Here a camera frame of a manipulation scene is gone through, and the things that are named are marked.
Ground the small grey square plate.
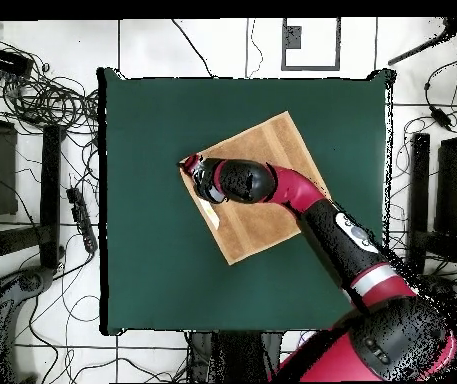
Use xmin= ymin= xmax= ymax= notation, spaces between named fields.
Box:
xmin=283 ymin=25 xmax=304 ymax=50

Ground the grey square floor frame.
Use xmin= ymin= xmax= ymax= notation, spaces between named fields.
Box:
xmin=280 ymin=17 xmax=342 ymax=72

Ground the black upright bar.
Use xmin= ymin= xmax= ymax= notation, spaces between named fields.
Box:
xmin=405 ymin=132 xmax=431 ymax=275

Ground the grey curved stand base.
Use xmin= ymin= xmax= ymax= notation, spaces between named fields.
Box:
xmin=0 ymin=265 xmax=57 ymax=383

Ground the black tripod leg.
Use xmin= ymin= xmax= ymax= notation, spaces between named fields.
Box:
xmin=387 ymin=16 xmax=457 ymax=67

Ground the tangle of black cables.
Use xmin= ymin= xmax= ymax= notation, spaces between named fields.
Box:
xmin=0 ymin=29 xmax=101 ymax=139

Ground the black inline power brick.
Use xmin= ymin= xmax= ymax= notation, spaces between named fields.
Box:
xmin=429 ymin=105 xmax=453 ymax=131

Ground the dark green table cloth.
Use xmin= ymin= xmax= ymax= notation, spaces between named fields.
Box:
xmin=98 ymin=67 xmax=395 ymax=336

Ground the black metal frame stand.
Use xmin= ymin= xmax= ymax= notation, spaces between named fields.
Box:
xmin=0 ymin=90 xmax=67 ymax=273

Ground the tan terry towel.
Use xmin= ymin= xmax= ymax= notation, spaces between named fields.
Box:
xmin=178 ymin=110 xmax=332 ymax=266

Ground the long black cable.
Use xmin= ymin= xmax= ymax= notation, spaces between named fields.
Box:
xmin=170 ymin=18 xmax=216 ymax=79

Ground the black robot pedestal stand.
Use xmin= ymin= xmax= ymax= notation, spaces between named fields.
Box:
xmin=186 ymin=330 xmax=285 ymax=383

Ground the black rectangular box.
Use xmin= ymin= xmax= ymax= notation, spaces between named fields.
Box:
xmin=0 ymin=43 xmax=35 ymax=79

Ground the long black power strip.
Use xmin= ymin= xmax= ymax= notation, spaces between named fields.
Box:
xmin=65 ymin=186 xmax=99 ymax=254

